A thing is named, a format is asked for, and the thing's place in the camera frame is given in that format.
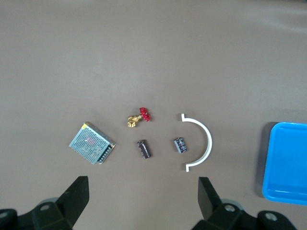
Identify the brown table mat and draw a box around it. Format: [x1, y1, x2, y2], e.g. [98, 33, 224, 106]
[0, 0, 307, 230]

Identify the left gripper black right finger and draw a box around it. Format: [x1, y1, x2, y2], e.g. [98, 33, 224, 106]
[191, 177, 260, 230]

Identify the dark brown capacitor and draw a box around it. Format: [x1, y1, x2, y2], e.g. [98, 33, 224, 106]
[136, 139, 152, 160]
[173, 136, 188, 154]

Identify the brass valve red handle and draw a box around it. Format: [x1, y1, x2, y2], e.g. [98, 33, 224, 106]
[127, 107, 152, 128]

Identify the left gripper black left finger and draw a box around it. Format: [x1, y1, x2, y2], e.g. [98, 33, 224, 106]
[16, 176, 90, 230]

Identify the white curved plastic bracket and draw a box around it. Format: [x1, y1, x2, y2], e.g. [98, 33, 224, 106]
[179, 113, 213, 172]

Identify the metal mesh power supply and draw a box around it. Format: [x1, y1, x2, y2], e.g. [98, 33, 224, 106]
[69, 121, 117, 165]

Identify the blue plastic tray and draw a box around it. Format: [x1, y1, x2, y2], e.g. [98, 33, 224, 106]
[262, 122, 307, 206]

